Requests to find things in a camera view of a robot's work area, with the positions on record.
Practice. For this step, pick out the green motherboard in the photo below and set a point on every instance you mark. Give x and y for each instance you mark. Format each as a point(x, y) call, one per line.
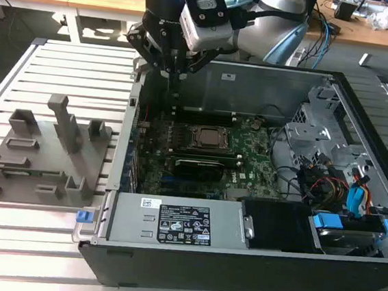
point(248, 150)

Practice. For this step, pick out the grey parts rack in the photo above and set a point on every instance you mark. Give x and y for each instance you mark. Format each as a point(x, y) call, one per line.
point(51, 159)

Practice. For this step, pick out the black camera bracket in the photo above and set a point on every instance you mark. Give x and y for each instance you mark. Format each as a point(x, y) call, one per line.
point(207, 4)

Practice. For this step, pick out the black cup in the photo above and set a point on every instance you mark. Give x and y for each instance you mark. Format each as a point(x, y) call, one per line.
point(344, 10)

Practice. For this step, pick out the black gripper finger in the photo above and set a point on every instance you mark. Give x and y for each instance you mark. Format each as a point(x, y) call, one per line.
point(197, 61)
point(148, 48)

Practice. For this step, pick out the grey power supply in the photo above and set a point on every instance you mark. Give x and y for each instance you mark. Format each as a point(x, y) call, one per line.
point(128, 221)

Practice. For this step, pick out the wooden desk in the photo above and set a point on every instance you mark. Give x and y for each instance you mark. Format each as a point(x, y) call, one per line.
point(101, 0)

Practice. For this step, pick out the black open PC case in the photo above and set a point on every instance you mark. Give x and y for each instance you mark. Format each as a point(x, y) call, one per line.
point(202, 270)

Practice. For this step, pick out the silver hard disk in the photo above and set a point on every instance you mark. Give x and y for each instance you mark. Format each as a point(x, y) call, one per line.
point(346, 241)

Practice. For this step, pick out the black drive bay cover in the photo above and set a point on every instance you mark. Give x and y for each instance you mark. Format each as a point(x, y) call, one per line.
point(275, 225)

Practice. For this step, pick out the grey metal drive cage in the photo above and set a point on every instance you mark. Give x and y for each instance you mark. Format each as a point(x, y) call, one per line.
point(305, 135)

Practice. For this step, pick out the blue disk carrier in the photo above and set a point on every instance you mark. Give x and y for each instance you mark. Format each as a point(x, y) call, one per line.
point(327, 222)

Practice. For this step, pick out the black Nvidia graphics card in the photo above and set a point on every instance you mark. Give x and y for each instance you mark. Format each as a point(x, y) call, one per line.
point(198, 168)

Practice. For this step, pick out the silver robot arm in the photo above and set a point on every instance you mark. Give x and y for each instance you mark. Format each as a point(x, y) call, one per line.
point(277, 29)

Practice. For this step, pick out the silver CPU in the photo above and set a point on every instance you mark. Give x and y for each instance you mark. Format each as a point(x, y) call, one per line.
point(212, 138)

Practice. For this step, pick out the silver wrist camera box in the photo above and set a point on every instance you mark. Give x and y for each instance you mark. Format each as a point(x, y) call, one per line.
point(208, 35)

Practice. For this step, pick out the blue case latch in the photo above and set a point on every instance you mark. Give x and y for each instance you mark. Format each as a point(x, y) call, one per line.
point(82, 216)

